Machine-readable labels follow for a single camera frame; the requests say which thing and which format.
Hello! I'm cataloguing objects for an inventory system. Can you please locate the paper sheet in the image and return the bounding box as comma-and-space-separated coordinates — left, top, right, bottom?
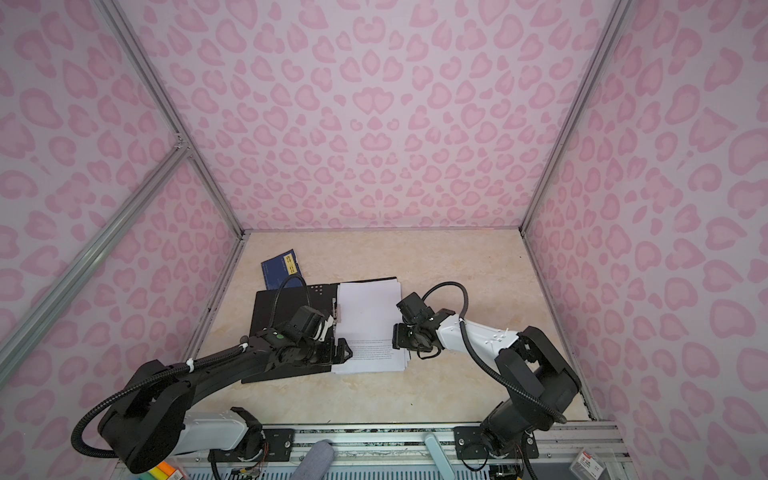
332, 277, 410, 375

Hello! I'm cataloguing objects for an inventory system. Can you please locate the red folder black inside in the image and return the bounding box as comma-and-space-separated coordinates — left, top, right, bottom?
239, 276, 400, 385

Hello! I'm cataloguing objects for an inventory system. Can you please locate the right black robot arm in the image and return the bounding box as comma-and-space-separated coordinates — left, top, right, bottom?
392, 293, 581, 458

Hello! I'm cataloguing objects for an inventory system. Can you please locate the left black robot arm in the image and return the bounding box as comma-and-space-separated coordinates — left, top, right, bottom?
70, 306, 353, 474

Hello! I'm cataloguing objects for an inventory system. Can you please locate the blue booklet yellow label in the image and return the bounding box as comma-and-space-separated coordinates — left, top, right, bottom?
261, 249, 302, 290

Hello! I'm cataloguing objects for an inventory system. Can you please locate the highlighter pens box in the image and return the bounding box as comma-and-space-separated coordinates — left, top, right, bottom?
137, 462, 187, 480

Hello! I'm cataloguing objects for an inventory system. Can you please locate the red white label box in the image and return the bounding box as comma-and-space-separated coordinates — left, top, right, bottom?
569, 450, 607, 480

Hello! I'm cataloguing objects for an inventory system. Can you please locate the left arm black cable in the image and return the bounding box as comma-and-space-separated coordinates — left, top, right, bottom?
268, 274, 312, 328

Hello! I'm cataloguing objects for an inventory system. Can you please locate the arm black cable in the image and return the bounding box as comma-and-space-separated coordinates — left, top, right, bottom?
268, 274, 312, 328
421, 280, 568, 425

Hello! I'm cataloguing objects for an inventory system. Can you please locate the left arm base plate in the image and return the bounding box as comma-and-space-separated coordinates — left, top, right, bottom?
208, 428, 295, 463

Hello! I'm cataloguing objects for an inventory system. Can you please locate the grey foam roller handle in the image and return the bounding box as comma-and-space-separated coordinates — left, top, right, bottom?
290, 440, 336, 480

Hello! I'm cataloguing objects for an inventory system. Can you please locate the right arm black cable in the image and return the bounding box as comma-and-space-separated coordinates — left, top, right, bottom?
421, 280, 568, 425

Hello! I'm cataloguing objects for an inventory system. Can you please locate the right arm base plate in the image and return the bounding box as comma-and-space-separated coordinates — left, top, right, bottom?
452, 425, 539, 460

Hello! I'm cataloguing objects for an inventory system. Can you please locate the light blue tool handle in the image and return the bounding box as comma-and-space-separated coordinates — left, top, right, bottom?
424, 433, 456, 480

